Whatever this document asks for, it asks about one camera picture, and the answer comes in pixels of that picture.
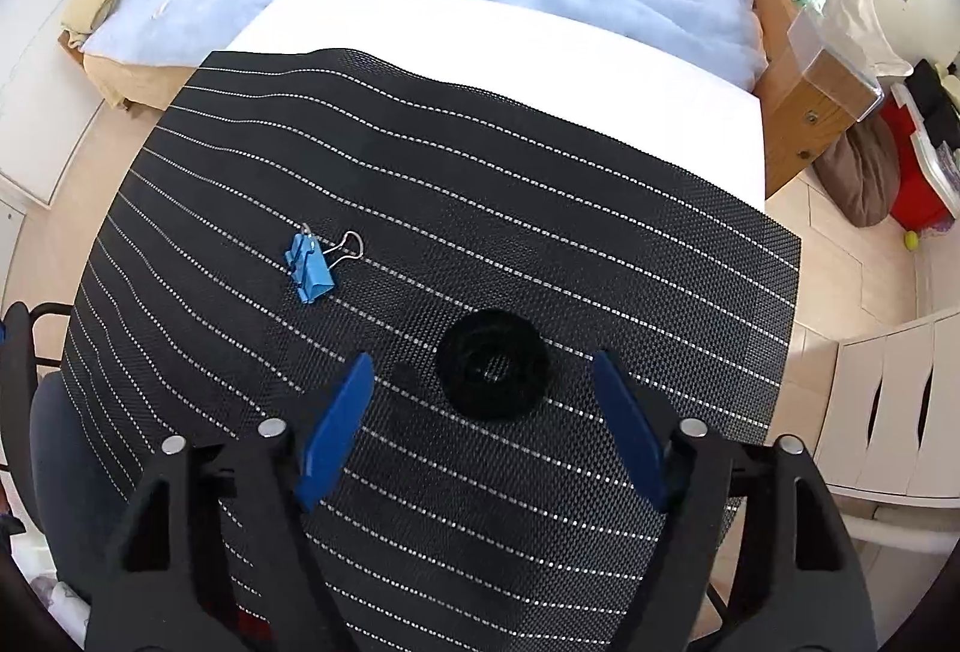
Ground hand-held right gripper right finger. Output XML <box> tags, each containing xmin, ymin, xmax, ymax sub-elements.
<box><xmin>592</xmin><ymin>350</ymin><xmax>879</xmax><ymax>652</ymax></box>

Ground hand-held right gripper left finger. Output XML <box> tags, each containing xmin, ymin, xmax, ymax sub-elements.
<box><xmin>84</xmin><ymin>352</ymin><xmax>376</xmax><ymax>652</ymax></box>

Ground black hair scrunchie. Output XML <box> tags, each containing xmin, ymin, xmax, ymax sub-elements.
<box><xmin>434</xmin><ymin>307</ymin><xmax>553</xmax><ymax>423</ymax></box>

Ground blue binder clip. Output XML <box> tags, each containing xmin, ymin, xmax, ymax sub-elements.
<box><xmin>283</xmin><ymin>229</ymin><xmax>365</xmax><ymax>305</ymax></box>

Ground black striped mat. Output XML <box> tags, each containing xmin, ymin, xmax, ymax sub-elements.
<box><xmin>59</xmin><ymin>47</ymin><xmax>804</xmax><ymax>652</ymax></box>

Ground dark office chair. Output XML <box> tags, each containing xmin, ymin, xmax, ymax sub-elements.
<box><xmin>0</xmin><ymin>300</ymin><xmax>117</xmax><ymax>612</ymax></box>

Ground brown bean bag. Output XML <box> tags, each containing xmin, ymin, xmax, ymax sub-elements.
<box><xmin>813</xmin><ymin>110</ymin><xmax>902</xmax><ymax>228</ymax></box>

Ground red cooler box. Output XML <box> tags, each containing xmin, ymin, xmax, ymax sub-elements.
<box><xmin>877</xmin><ymin>80</ymin><xmax>960</xmax><ymax>234</ymax></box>

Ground beige mattress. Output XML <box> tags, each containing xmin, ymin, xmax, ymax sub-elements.
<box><xmin>81</xmin><ymin>50</ymin><xmax>197</xmax><ymax>111</ymax></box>

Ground white wardrobe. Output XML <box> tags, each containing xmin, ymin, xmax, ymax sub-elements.
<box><xmin>0</xmin><ymin>0</ymin><xmax>107</xmax><ymax>204</ymax></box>

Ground black bags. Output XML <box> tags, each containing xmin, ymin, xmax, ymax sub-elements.
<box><xmin>910</xmin><ymin>58</ymin><xmax>960</xmax><ymax>152</ymax></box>

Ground beige folded towel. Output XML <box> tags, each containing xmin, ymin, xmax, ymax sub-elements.
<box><xmin>59</xmin><ymin>0</ymin><xmax>123</xmax><ymax>50</ymax></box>

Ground wooden bed frame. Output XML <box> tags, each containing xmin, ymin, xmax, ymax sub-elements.
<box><xmin>700</xmin><ymin>0</ymin><xmax>883</xmax><ymax>197</ymax></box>

